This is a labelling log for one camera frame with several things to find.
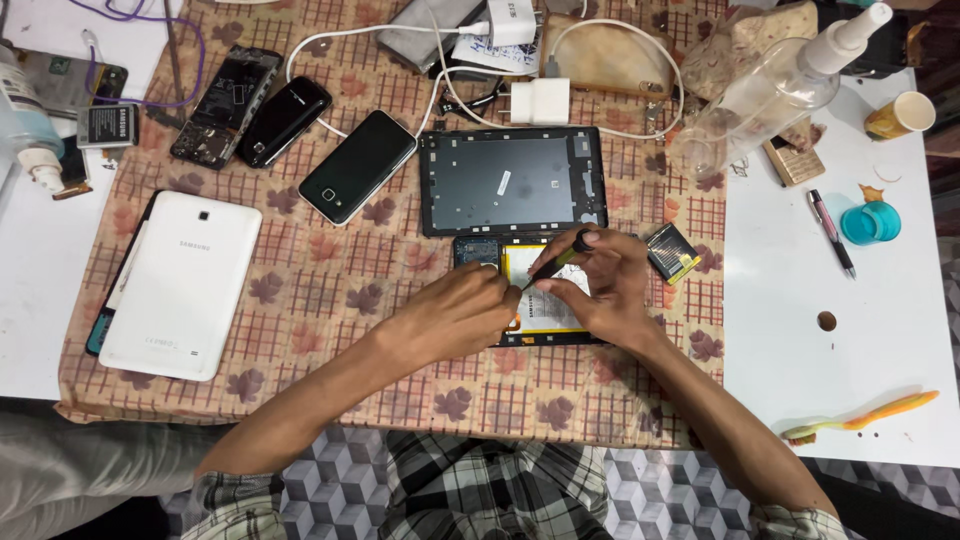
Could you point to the yellow paper cup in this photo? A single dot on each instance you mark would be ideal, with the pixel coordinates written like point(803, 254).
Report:
point(900, 116)

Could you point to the large white charger adapter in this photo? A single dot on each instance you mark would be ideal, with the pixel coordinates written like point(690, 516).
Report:
point(512, 21)

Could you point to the clear spray bottle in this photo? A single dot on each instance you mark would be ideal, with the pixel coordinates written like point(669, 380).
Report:
point(757, 101)

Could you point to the small brown round piece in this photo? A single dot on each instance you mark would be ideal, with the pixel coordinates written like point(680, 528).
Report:
point(826, 321)

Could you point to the thin metal tool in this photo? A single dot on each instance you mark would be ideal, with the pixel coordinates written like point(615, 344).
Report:
point(175, 60)

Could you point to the open phone circuit board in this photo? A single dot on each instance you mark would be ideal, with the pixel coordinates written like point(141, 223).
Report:
point(67, 82)

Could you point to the pink black pen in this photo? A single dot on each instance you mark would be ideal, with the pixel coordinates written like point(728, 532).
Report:
point(831, 229)

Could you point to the tablet with battery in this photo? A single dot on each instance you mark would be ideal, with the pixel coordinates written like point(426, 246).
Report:
point(551, 311)

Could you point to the clear plastic bag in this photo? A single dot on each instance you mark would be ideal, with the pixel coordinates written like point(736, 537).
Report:
point(750, 41)

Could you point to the white tablet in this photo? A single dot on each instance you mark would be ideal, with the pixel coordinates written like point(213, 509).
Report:
point(184, 285)

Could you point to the brownish clear phone case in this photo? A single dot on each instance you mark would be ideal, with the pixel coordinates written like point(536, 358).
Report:
point(604, 56)

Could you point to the teal plastic cap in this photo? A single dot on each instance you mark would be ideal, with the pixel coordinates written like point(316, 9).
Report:
point(870, 223)

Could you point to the person's left hand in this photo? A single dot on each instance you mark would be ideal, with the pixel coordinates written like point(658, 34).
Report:
point(450, 315)

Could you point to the disassembled black phone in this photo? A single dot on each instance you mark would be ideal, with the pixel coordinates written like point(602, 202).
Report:
point(225, 105)

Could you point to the bottle with blue liquid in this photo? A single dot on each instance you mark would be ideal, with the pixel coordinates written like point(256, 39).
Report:
point(26, 127)

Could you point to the black clip part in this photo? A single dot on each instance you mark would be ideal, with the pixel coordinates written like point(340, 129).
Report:
point(469, 99)

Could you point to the gold keypad phone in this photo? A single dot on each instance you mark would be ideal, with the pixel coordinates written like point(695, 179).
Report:
point(793, 163)

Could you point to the grey trouser leg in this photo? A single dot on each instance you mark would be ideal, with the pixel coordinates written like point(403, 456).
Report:
point(75, 465)

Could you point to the checked leaf print tablecloth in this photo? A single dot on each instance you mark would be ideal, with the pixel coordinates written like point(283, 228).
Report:
point(330, 300)

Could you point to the brown edged phone screen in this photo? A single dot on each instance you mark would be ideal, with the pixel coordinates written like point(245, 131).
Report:
point(73, 176)

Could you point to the white paper with writing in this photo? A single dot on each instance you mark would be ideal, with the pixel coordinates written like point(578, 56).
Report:
point(495, 56)

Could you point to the orange scrap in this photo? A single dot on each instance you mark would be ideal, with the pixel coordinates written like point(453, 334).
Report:
point(871, 193)

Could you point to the small glossy black phone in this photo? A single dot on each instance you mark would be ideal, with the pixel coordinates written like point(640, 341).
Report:
point(283, 122)

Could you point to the plaid shirt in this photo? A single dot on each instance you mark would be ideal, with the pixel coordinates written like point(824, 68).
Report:
point(487, 487)

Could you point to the black yellow screwdriver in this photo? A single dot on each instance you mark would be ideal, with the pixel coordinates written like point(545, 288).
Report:
point(559, 261)

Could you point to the black yellow small battery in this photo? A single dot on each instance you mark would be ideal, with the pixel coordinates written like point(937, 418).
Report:
point(673, 253)

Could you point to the dark tablet back cover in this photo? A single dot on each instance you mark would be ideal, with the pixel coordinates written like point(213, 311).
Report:
point(510, 180)

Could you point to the person's right hand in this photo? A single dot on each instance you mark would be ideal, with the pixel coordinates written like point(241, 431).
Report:
point(615, 285)

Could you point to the grey phone battery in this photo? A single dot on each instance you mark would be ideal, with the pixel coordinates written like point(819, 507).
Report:
point(108, 125)

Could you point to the orange green toothbrush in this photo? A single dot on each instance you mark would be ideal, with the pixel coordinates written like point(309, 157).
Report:
point(862, 418)

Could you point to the black smartphone silver edge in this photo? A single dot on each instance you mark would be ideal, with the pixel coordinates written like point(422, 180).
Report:
point(358, 166)

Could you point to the grey pouch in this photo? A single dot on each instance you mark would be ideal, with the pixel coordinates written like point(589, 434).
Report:
point(427, 31)

